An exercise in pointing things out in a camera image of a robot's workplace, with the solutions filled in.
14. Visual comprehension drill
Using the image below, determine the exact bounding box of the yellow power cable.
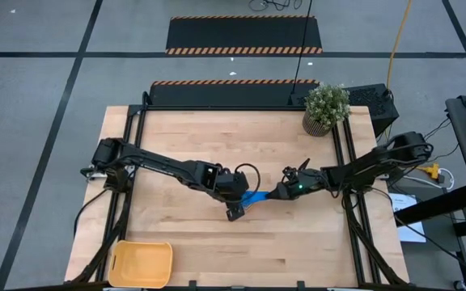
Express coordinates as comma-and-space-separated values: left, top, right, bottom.
385, 0, 441, 179

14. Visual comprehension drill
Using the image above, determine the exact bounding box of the black hanging cable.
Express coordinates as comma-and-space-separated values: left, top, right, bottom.
289, 0, 314, 96

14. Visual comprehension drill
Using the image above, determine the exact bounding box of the potted plant in striped pot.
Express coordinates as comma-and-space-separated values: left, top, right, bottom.
302, 82, 352, 138

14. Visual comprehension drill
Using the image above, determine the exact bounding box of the bright blue measuring cup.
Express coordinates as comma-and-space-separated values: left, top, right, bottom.
239, 189, 271, 210

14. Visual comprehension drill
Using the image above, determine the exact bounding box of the black hazard striped floor mat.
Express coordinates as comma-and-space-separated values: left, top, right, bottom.
164, 15, 324, 56
149, 78, 321, 108

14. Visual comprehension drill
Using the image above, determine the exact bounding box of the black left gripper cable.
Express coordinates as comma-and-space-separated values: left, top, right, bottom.
234, 162, 262, 196

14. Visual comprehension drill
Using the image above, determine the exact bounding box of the black aluminium table frame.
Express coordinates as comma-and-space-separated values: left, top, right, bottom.
70, 103, 410, 289

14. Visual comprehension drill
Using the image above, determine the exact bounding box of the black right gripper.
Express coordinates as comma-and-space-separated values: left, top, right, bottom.
265, 166, 328, 201

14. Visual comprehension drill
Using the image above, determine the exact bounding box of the black computer box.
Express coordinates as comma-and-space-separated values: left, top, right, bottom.
344, 82, 400, 137

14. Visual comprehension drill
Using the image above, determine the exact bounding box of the yellow plastic basket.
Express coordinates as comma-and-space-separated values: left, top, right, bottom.
108, 239, 174, 289

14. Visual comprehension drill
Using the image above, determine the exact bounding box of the black stand beam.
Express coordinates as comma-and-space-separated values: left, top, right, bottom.
394, 183, 466, 226

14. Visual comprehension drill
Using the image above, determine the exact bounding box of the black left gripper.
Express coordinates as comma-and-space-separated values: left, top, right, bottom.
214, 169, 251, 222

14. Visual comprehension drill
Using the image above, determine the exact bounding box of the white paper sheet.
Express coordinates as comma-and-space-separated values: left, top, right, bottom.
389, 192, 427, 244

